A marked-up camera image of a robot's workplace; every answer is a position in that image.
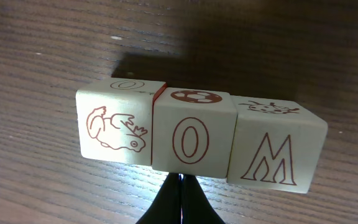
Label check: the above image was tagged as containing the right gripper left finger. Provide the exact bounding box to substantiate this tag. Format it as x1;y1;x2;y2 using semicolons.
136;173;181;224

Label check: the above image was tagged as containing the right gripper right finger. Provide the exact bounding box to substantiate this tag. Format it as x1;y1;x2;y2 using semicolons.
181;174;224;224

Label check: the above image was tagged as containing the white block soccer ball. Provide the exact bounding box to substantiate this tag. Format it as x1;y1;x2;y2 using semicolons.
152;88;237;179

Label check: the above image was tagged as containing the white block letter M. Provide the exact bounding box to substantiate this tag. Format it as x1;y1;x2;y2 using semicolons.
227;96;328;194

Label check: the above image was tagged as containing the white block green Z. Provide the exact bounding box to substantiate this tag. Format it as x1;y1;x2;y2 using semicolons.
75;78;167;166

